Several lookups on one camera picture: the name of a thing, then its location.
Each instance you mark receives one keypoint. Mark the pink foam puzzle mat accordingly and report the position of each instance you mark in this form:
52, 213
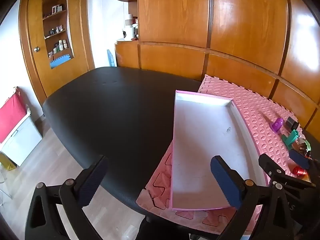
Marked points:
250, 100

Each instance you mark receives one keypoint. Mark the blue foam mat piece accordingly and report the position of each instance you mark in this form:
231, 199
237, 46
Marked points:
111, 58
60, 61

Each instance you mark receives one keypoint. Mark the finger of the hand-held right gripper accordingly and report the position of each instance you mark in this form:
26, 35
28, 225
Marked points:
268, 166
298, 158

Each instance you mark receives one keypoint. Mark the brown toy figure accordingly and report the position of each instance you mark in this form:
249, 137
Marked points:
302, 148

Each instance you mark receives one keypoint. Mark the pink cardboard box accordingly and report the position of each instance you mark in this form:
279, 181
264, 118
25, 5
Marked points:
207, 135

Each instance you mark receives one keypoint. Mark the metal door knob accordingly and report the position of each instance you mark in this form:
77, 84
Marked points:
37, 49

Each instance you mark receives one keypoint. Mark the wooden wall cabinet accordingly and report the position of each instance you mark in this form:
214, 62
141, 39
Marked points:
175, 17

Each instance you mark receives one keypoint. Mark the green and white plastic tool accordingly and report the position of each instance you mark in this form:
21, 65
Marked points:
306, 144

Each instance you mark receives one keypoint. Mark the teal plastic toy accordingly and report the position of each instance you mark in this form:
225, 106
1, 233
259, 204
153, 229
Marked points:
291, 138

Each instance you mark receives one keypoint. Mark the shelf niche with small items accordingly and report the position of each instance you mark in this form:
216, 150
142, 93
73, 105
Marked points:
61, 45

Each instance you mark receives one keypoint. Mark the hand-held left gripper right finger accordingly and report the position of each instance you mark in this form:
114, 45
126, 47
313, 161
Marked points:
225, 182

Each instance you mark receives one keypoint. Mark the small black box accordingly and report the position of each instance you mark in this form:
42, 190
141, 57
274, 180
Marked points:
292, 123

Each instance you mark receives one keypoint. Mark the red plastic toy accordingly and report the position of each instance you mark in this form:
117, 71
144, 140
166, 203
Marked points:
299, 171

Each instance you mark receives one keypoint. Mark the white paper roll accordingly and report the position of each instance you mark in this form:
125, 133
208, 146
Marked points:
129, 18

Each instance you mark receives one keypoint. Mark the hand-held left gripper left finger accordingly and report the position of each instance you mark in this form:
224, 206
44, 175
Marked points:
93, 180

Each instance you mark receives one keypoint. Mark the white storage box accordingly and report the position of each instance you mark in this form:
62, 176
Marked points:
21, 142

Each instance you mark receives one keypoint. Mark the purple plastic toy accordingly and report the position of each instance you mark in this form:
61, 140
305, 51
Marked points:
277, 125

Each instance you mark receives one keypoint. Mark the wooden door with shelf niche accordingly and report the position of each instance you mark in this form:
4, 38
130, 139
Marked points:
75, 30

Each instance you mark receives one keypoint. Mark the red cloth board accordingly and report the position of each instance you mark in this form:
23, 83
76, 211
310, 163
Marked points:
11, 112

